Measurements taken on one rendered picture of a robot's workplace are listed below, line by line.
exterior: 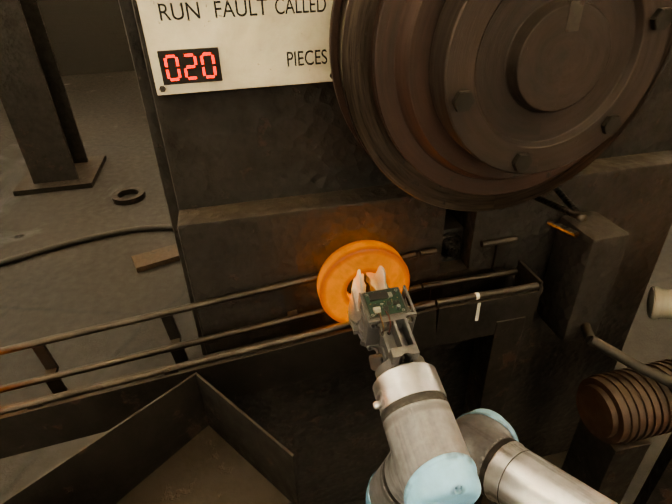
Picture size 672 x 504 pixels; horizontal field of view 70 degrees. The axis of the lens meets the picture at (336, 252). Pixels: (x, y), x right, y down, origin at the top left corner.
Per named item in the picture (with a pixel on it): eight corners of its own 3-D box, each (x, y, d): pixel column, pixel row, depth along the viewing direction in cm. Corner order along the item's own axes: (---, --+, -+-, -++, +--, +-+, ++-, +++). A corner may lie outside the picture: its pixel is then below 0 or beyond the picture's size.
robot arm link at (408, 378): (439, 414, 67) (373, 429, 65) (427, 382, 70) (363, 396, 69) (453, 384, 60) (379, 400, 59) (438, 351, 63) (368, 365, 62)
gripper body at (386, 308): (405, 280, 71) (435, 351, 63) (398, 314, 77) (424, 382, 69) (355, 289, 69) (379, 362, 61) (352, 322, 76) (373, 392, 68)
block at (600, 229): (531, 311, 103) (555, 211, 90) (564, 305, 104) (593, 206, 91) (561, 345, 94) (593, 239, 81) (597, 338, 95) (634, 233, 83)
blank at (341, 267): (308, 253, 78) (311, 264, 75) (398, 228, 79) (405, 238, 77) (326, 324, 86) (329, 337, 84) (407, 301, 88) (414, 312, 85)
